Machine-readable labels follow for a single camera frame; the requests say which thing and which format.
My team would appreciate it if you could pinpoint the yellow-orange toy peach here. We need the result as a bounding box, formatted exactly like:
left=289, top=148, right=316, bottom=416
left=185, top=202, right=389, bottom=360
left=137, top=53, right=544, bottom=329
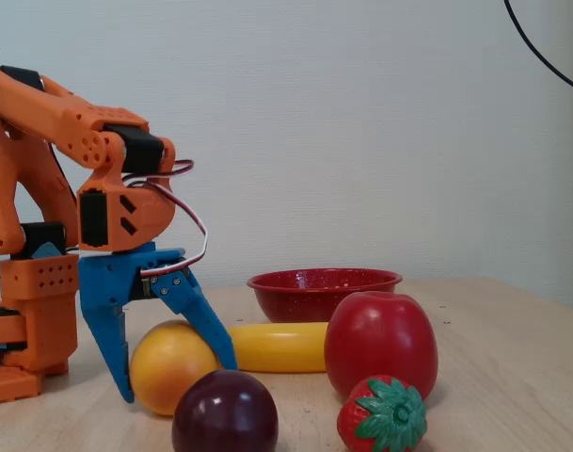
left=129, top=319, right=221, bottom=416

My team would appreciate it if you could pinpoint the dark purple toy plum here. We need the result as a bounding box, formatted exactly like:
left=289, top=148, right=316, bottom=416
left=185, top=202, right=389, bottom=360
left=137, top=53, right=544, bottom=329
left=171, top=369, right=280, bottom=452

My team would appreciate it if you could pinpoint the red speckled enamel bowl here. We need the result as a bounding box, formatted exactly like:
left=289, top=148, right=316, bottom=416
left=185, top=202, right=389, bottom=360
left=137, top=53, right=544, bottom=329
left=246, top=267, right=404, bottom=324

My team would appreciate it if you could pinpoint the yellow toy banana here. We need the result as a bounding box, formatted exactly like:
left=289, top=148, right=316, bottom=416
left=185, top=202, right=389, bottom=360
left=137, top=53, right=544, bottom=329
left=227, top=321, right=330, bottom=374

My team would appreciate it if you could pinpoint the blue gripper with motor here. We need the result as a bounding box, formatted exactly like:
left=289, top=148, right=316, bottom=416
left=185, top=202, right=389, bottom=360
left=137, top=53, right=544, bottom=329
left=77, top=241, right=239, bottom=404

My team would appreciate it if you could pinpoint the red toy strawberry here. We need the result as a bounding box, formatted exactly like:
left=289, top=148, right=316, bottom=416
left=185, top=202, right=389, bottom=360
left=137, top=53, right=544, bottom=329
left=336, top=374, right=428, bottom=452

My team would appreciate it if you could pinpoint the black hanging cable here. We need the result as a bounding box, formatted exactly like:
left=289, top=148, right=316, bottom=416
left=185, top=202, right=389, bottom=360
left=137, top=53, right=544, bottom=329
left=503, top=0, right=573, bottom=95

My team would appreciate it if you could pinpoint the white red black servo wire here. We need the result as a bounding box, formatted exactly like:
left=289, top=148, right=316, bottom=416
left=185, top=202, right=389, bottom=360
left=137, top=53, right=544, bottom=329
left=120, top=158, right=209, bottom=278

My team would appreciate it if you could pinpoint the red toy apple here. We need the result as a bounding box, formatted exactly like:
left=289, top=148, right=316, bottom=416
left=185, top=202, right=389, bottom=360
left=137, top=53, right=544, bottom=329
left=323, top=290, right=439, bottom=402

